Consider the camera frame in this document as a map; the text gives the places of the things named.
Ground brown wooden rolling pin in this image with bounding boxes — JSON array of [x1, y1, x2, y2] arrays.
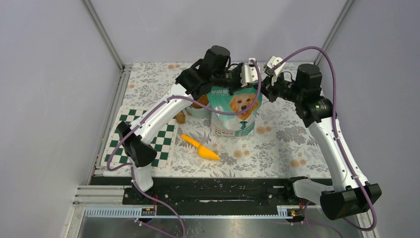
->
[[175, 111, 186, 124]]

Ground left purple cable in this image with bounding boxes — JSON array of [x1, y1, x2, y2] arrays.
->
[[106, 59, 263, 238]]

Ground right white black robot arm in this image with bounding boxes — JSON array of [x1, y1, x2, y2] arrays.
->
[[261, 63, 382, 220]]

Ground floral patterned table mat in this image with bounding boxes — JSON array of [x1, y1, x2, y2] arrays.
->
[[111, 61, 350, 179]]

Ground green white chessboard mat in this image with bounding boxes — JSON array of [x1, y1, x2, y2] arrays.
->
[[101, 106, 178, 173]]

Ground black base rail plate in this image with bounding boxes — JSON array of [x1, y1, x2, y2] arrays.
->
[[90, 177, 332, 217]]

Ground purple cable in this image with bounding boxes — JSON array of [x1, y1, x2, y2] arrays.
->
[[272, 46, 378, 238], [106, 59, 263, 238]]

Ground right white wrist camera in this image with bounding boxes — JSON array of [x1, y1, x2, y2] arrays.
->
[[264, 56, 284, 86]]

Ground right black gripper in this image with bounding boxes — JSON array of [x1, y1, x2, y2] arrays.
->
[[257, 69, 306, 103]]

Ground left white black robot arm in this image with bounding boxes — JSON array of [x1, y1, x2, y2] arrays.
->
[[116, 46, 262, 204]]

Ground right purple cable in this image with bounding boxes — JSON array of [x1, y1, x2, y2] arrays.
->
[[272, 46, 378, 238]]

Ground green pet food bag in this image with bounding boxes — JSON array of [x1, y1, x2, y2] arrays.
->
[[208, 87, 262, 137]]

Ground orange plastic scoop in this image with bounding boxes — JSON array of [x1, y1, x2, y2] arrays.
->
[[181, 134, 220, 161]]

